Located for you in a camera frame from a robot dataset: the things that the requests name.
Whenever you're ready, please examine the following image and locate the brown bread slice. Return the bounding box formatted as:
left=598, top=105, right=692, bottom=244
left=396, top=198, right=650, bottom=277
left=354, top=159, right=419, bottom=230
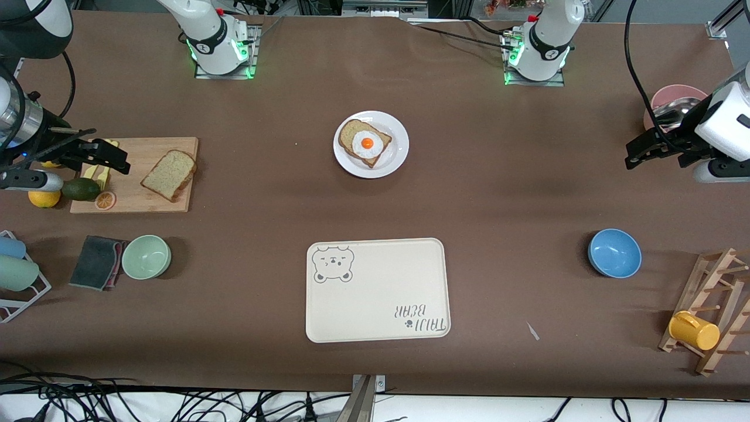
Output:
left=141, top=149, right=197, bottom=203
left=338, top=119, right=393, bottom=169

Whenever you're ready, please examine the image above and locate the white round plate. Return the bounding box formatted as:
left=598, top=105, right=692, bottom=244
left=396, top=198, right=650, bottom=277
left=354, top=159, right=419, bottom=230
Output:
left=333, top=110, right=410, bottom=179

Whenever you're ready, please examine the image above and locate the fried egg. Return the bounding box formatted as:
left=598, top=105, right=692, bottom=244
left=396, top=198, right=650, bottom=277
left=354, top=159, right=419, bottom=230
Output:
left=352, top=130, right=385, bottom=159

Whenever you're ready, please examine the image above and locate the yellow plastic fork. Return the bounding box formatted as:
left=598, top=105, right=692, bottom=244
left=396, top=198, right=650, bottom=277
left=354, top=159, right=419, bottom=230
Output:
left=97, top=141, right=120, bottom=191

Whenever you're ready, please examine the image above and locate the yellow plastic knife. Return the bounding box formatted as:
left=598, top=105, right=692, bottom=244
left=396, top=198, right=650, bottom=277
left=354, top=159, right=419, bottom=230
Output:
left=82, top=139, right=112, bottom=180

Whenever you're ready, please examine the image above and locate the metal spoon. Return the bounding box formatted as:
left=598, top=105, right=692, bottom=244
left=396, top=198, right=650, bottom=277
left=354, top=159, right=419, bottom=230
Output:
left=653, top=97, right=702, bottom=127

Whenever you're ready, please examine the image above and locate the green avocado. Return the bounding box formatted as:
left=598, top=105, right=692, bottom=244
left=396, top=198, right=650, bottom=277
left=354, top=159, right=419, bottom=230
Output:
left=62, top=178, right=101, bottom=202

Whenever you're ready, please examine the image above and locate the wooden cutting board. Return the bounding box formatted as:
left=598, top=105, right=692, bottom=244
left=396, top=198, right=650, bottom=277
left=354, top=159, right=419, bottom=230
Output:
left=70, top=137, right=199, bottom=214

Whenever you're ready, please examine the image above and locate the round yellow citrus fruit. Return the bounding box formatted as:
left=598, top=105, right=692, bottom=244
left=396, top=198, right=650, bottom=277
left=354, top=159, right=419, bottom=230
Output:
left=28, top=189, right=62, bottom=209

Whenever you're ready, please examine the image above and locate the pink bowl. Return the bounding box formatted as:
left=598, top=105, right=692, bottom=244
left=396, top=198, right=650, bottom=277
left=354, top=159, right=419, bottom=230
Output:
left=643, top=84, right=711, bottom=132

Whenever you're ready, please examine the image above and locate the blue bowl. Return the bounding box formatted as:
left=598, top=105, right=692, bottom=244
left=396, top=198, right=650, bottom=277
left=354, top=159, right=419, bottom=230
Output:
left=588, top=228, right=642, bottom=278

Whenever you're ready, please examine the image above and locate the mint green bowl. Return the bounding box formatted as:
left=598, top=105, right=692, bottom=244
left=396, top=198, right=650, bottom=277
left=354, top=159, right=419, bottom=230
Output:
left=121, top=234, right=172, bottom=280

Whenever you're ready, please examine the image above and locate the grey folded cloth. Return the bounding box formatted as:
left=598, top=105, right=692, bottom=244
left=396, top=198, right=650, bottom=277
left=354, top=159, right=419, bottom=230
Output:
left=69, top=235, right=128, bottom=292

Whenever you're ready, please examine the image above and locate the light blue cup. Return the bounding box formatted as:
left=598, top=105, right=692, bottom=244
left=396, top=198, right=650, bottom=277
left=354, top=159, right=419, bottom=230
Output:
left=0, top=236, right=27, bottom=260

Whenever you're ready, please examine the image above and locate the pale green cup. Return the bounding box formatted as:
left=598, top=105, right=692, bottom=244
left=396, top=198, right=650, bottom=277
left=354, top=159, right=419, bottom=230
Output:
left=0, top=256, right=40, bottom=292

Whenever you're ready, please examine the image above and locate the wooden mug rack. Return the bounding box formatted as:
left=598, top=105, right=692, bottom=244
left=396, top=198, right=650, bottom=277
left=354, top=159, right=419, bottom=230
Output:
left=658, top=247, right=750, bottom=377

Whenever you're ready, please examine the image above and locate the yellow mug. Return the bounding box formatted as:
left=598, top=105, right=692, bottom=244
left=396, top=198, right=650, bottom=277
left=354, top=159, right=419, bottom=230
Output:
left=669, top=311, right=721, bottom=351

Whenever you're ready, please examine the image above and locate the colourful flower bunch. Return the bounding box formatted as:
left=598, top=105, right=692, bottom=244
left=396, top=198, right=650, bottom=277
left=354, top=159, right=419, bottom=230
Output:
left=485, top=0, right=529, bottom=16

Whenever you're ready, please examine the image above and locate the cream tray with bear print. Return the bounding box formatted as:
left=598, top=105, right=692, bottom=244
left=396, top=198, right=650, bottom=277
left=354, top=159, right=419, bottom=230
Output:
left=305, top=237, right=452, bottom=343

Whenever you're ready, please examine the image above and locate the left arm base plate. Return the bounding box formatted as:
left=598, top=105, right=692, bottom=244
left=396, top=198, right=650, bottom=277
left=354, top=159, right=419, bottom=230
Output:
left=502, top=29, right=566, bottom=88

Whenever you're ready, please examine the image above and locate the white wire rack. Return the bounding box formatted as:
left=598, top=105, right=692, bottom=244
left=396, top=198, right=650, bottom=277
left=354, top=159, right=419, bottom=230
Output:
left=0, top=230, right=52, bottom=324

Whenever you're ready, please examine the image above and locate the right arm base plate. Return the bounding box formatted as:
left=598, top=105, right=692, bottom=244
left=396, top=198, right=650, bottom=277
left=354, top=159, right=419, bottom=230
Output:
left=195, top=23, right=262, bottom=80

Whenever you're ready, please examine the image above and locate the black base cable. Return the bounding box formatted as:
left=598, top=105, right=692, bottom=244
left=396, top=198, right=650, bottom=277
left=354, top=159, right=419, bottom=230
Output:
left=407, top=21, right=516, bottom=52

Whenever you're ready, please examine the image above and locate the black cable bundle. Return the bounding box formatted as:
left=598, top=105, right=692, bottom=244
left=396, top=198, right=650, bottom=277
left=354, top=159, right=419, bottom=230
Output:
left=0, top=360, right=352, bottom=422

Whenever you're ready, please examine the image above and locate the metal mounting bracket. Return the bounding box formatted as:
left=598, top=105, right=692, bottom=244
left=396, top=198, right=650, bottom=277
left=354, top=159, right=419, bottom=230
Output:
left=343, top=374, right=387, bottom=422

